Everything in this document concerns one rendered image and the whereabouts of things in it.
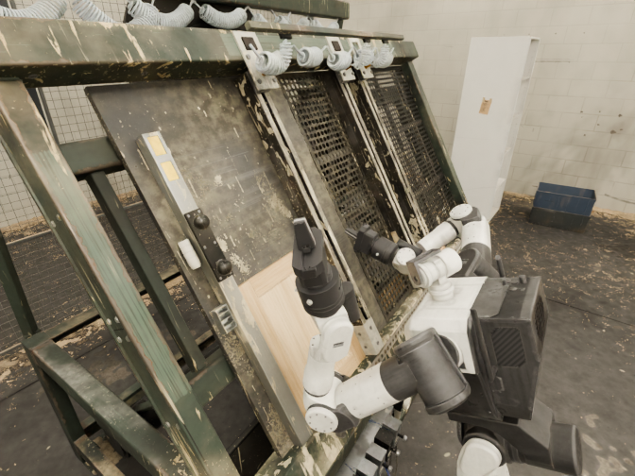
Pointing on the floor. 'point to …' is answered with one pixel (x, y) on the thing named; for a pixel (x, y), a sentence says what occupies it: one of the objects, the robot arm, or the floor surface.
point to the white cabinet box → (491, 116)
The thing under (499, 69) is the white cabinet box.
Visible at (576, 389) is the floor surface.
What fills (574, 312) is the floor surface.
